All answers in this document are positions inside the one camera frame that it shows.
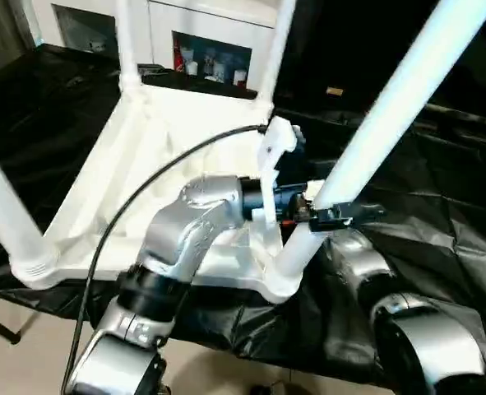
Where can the white plastic table leg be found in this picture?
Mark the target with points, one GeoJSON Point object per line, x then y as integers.
{"type": "Point", "coordinates": [127, 41]}
{"type": "Point", "coordinates": [275, 53]}
{"type": "Point", "coordinates": [390, 103]}
{"type": "Point", "coordinates": [8, 205]}

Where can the white plastic table top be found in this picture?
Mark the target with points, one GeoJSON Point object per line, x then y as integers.
{"type": "Point", "coordinates": [144, 136]}

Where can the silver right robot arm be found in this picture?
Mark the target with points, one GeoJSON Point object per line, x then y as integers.
{"type": "Point", "coordinates": [431, 341]}

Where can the small tan label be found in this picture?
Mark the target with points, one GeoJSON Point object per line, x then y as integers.
{"type": "Point", "coordinates": [334, 91]}

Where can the small white cup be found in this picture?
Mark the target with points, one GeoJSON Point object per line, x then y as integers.
{"type": "Point", "coordinates": [239, 77]}

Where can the white blue carton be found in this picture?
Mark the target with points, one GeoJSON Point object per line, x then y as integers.
{"type": "Point", "coordinates": [216, 68]}

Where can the black metal rod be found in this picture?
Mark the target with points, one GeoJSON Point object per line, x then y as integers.
{"type": "Point", "coordinates": [464, 113]}

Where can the small white jar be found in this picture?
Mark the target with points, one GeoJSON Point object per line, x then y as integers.
{"type": "Point", "coordinates": [192, 67]}

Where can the black right robot foot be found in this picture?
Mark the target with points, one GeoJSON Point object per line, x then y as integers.
{"type": "Point", "coordinates": [275, 390]}

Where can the white glass-door cabinet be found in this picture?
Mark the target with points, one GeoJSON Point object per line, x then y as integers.
{"type": "Point", "coordinates": [160, 33]}

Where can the small white figurine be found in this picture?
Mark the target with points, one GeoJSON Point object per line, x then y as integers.
{"type": "Point", "coordinates": [96, 44]}

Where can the white pole with blue band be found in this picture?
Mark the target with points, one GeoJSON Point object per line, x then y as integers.
{"type": "Point", "coordinates": [38, 39]}

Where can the black metal stand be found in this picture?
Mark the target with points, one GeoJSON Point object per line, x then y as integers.
{"type": "Point", "coordinates": [0, 327]}

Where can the grey curtain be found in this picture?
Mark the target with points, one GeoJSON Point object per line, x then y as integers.
{"type": "Point", "coordinates": [0, 37]}

